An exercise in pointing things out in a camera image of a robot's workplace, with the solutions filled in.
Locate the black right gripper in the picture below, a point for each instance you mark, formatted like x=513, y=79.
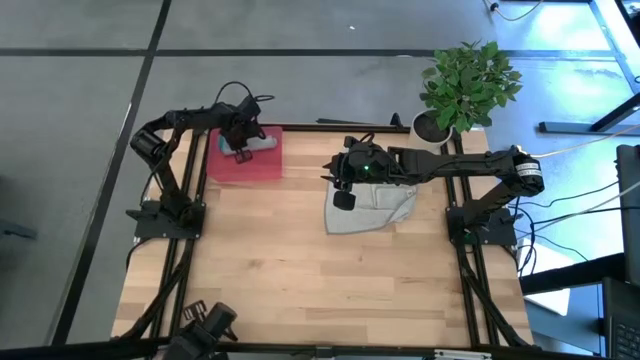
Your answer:
x=370, y=165

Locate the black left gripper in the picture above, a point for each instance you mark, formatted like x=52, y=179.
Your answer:
x=240, y=125

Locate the teal microfiber towel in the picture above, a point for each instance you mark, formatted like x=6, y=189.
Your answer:
x=265, y=143

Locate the grey waffle microfiber towel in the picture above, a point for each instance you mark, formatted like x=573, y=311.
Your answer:
x=370, y=215

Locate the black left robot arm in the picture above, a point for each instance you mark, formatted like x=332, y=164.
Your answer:
x=167, y=180

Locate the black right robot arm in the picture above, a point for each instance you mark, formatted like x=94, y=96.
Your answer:
x=450, y=162

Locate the pink plastic basket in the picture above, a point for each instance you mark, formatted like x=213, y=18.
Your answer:
x=260, y=170

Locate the white plant pot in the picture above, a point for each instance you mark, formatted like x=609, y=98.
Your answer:
x=425, y=135

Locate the green leafy plant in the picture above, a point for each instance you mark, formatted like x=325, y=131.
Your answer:
x=465, y=85

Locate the black crossbeam with brackets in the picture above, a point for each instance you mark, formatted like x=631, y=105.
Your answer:
x=350, y=351

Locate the black desk foot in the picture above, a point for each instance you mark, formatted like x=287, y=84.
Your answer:
x=590, y=125

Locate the black desk beam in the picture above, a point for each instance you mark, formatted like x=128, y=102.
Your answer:
x=575, y=275

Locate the grey chair base leg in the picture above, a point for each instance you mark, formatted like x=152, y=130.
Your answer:
x=15, y=231

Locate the black computer case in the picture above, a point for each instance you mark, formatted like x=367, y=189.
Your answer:
x=629, y=200

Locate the black laptop keyboard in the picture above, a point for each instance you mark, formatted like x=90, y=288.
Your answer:
x=622, y=325

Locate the black aluminium table frame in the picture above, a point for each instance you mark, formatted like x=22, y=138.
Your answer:
x=310, y=129

